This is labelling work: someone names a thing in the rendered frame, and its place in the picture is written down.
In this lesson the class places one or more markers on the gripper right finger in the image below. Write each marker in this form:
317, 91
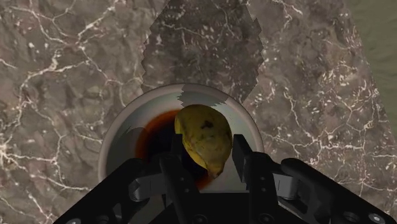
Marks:
263, 183

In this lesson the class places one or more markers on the yellow-green mango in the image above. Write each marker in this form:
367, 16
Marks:
204, 136

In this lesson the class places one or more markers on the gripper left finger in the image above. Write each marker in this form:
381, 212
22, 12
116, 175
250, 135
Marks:
173, 183

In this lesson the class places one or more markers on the white bowl with dark centre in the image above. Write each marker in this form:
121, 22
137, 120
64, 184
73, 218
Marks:
133, 130

